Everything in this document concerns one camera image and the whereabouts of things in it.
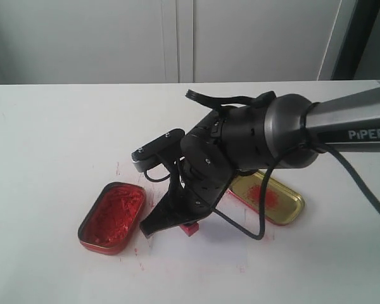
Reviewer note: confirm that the white paper sheet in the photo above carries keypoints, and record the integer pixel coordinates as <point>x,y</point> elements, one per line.
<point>214,242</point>

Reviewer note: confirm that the red plastic stamp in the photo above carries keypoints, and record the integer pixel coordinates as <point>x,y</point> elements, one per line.
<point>190,229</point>

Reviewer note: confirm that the gold tin lid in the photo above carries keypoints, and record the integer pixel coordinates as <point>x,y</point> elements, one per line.
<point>282,204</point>

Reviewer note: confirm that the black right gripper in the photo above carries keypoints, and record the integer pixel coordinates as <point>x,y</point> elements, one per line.
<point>206,171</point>

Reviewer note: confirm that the white cabinet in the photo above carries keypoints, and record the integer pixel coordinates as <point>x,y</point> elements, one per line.
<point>93,42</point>

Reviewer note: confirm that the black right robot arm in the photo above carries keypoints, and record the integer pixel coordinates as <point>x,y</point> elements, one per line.
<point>241,135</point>

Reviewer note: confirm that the red ink pad tin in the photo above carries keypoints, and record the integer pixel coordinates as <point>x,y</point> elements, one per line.
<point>108,226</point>

